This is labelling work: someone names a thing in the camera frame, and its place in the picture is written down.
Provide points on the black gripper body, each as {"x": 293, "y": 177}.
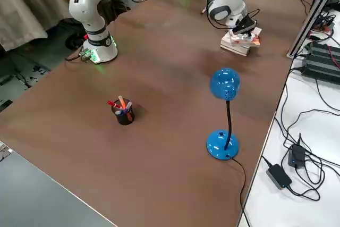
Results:
{"x": 245, "y": 25}

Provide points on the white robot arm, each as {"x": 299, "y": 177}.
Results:
{"x": 87, "y": 1}

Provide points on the thick white blue book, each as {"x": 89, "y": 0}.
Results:
{"x": 233, "y": 49}

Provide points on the blue desk lamp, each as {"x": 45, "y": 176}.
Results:
{"x": 225, "y": 83}

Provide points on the black finned power supply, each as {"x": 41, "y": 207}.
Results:
{"x": 321, "y": 50}
{"x": 318, "y": 70}

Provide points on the small black charger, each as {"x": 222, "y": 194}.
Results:
{"x": 296, "y": 155}

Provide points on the blue pen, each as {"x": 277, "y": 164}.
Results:
{"x": 128, "y": 105}

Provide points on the orange highlighter pen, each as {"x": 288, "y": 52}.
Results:
{"x": 122, "y": 102}

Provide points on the black power adapter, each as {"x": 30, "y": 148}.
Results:
{"x": 279, "y": 176}

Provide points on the black mesh pen holder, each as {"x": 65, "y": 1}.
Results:
{"x": 123, "y": 120}

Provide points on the beige curtain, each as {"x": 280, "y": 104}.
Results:
{"x": 21, "y": 3}

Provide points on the grey side table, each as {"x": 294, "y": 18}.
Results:
{"x": 32, "y": 197}

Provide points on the aluminium frame post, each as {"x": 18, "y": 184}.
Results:
{"x": 312, "y": 15}

